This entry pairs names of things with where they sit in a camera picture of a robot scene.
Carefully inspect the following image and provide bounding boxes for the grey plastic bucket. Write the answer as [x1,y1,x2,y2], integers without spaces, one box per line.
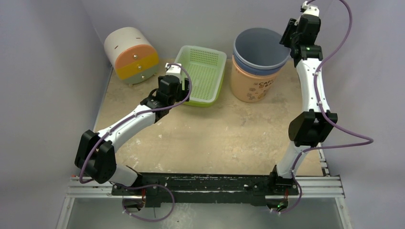
[233,28,290,77]

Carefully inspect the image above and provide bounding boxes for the orange capybara bucket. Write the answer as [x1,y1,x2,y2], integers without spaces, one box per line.
[230,56,280,103]

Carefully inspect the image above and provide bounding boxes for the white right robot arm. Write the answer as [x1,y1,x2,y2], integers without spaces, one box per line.
[268,14,338,194]

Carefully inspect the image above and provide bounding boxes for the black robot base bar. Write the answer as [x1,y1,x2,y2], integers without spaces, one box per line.
[112,172,299,208]

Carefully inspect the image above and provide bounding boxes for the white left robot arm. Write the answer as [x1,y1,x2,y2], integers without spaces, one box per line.
[74,75,192,195]

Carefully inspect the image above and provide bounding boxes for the white cylindrical drawer cabinet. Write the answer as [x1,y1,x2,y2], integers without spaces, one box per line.
[104,27,160,85]

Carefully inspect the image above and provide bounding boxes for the green plastic basket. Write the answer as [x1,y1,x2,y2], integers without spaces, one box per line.
[175,45,227,107]

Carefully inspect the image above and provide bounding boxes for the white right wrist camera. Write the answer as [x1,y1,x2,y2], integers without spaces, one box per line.
[300,1,320,17]

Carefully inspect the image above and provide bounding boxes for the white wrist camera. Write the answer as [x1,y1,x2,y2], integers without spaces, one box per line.
[300,1,320,17]
[165,63,182,79]

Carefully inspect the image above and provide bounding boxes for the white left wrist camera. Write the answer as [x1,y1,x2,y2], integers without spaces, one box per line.
[165,63,182,79]

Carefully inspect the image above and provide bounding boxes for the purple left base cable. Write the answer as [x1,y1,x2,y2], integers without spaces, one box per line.
[121,184,176,222]

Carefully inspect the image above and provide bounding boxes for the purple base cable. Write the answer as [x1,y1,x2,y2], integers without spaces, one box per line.
[121,184,176,222]
[270,188,304,216]

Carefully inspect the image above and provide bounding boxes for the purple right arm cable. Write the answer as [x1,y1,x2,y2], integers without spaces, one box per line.
[291,0,374,177]

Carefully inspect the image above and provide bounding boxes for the aluminium frame rail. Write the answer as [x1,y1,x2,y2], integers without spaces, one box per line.
[57,147,353,229]

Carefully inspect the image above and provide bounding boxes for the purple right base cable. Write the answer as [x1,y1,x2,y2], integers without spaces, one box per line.
[270,188,304,216]

